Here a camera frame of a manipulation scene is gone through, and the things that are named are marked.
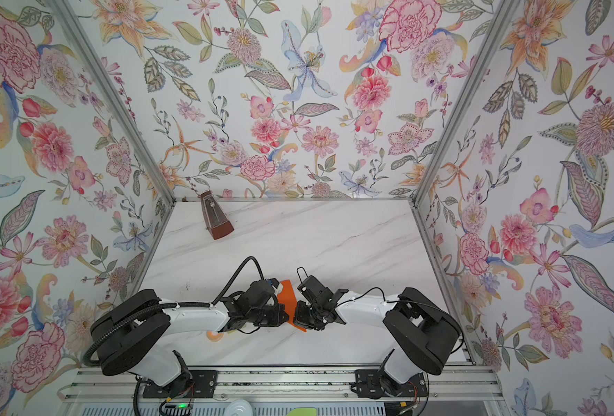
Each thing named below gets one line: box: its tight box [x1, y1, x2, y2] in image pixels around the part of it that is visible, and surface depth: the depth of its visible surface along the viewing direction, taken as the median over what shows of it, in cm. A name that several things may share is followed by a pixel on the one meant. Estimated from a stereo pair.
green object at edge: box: [286, 407, 317, 416], surface depth 73 cm
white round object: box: [223, 398, 254, 416], surface depth 67 cm
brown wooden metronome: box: [200, 190, 235, 241], surface depth 105 cm
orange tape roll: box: [206, 330, 225, 343], surface depth 84 cm
